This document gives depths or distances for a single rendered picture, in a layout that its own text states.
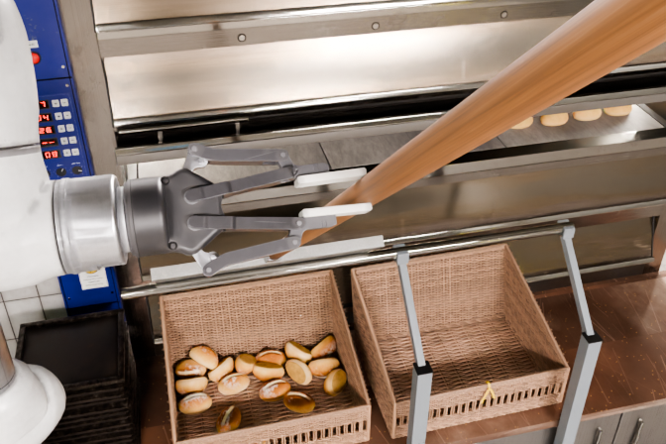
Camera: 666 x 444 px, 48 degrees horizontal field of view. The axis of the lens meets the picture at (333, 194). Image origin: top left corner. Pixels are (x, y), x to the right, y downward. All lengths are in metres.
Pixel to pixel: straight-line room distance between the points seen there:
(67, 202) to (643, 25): 0.52
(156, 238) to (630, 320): 2.28
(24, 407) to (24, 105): 0.97
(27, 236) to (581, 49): 0.51
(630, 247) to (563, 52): 2.56
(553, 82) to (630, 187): 2.36
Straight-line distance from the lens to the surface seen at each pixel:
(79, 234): 0.70
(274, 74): 2.03
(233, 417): 2.27
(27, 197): 0.70
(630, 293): 2.93
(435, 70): 2.14
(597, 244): 2.82
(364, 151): 2.37
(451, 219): 2.44
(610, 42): 0.32
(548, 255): 2.73
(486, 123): 0.44
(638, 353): 2.70
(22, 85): 0.71
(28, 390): 1.60
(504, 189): 2.49
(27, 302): 2.41
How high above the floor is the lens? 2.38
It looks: 34 degrees down
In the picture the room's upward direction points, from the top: straight up
